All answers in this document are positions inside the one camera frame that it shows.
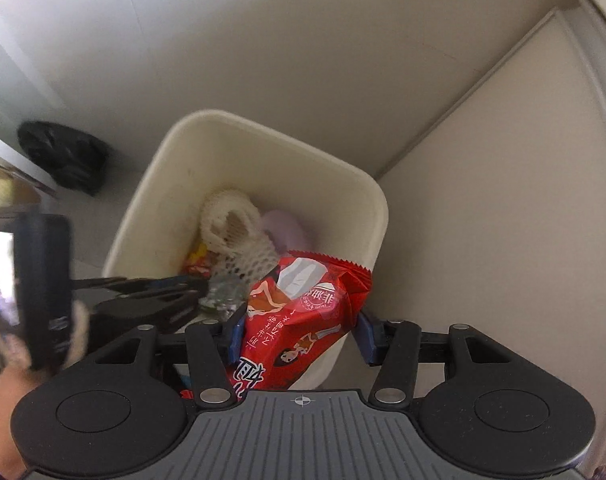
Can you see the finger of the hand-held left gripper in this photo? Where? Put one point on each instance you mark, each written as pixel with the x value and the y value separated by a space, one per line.
pixel 133 282
pixel 143 307

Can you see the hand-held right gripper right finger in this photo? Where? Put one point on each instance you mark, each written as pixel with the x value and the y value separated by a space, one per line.
pixel 370 337

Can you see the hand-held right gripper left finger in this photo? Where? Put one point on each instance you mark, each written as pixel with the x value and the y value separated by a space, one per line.
pixel 235 337

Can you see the small red wrapper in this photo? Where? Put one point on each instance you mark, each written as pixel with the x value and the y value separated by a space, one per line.
pixel 198 260

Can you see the red snack packet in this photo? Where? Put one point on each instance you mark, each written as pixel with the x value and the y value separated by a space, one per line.
pixel 303 320

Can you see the white foam net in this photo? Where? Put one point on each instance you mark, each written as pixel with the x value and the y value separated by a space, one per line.
pixel 243 255

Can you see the purple rubber glove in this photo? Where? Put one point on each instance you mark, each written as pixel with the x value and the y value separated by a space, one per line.
pixel 283 227

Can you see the cream plastic trash bin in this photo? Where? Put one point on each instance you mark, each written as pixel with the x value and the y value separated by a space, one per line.
pixel 193 160

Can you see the person's left hand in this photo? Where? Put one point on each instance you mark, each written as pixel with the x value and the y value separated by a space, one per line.
pixel 5 410

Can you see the smartphone with lit screen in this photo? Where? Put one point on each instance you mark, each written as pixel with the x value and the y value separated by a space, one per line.
pixel 0 280

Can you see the black plastic bag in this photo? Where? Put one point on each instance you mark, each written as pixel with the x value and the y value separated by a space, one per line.
pixel 63 160

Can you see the door frame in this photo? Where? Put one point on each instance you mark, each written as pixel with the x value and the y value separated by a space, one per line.
pixel 13 165

